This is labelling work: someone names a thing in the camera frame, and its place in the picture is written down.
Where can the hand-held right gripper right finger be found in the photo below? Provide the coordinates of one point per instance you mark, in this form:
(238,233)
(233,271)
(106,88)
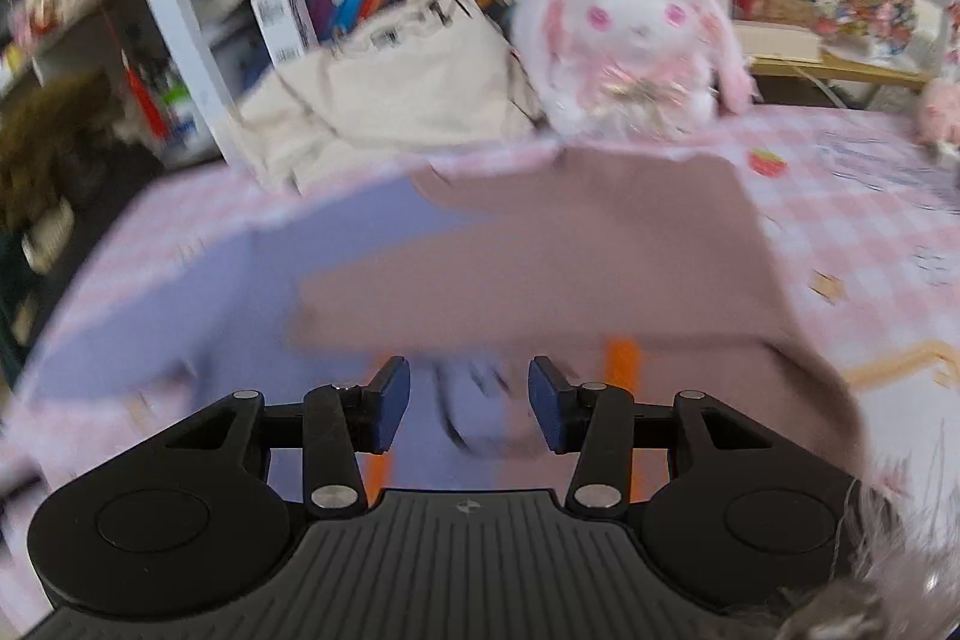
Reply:
(551,404)

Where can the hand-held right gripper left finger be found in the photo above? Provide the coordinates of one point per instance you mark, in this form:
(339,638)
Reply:
(390,404)

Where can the purple and brown knit sweater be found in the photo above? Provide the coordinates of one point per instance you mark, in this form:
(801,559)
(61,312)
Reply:
(562,250)

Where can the cream canvas tote bag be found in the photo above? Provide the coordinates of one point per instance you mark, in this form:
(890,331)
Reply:
(405,78)

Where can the white plastic bottle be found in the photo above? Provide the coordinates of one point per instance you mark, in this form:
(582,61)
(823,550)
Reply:
(180,115)

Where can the pink checked desk mat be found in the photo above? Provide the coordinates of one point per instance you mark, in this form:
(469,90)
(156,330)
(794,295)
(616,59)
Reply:
(862,220)

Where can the white pink plush bunny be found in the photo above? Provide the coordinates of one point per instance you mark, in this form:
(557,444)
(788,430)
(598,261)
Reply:
(637,33)

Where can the grey fluffy fur trim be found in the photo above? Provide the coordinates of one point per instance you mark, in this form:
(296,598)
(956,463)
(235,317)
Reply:
(900,572)

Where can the white box with barcode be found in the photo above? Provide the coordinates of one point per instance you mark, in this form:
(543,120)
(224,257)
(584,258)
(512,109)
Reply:
(285,21)

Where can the thick white book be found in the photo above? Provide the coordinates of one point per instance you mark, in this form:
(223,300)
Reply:
(780,40)

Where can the small pink pig plush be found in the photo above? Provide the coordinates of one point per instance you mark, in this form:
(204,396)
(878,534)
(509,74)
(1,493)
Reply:
(941,108)

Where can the colourful bead tree ornament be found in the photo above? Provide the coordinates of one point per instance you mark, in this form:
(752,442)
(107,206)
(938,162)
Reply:
(870,6)

